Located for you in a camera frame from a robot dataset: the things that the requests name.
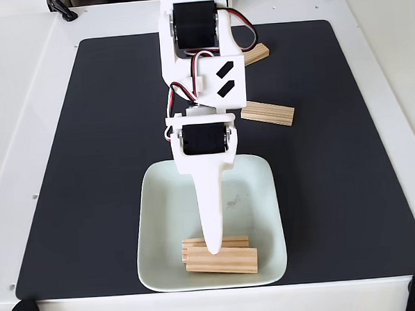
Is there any black table mat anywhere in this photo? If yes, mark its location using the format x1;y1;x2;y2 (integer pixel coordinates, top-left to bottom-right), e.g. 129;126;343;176
1;15;415;301

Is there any grooved wooden block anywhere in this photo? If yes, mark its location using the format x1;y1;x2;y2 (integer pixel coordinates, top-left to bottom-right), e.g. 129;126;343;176
241;42;271;67
240;99;296;129
184;242;261;279
181;235;252;266

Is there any black table clamp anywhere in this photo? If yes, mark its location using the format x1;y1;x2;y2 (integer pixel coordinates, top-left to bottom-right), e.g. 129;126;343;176
45;0;79;24

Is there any pale green square plate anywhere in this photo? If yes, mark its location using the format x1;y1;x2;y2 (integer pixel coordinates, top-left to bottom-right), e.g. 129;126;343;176
131;152;290;294

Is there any red white black servo cable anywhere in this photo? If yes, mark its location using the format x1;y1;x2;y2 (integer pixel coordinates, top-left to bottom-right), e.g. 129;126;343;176
224;6;260;54
159;50;209;143

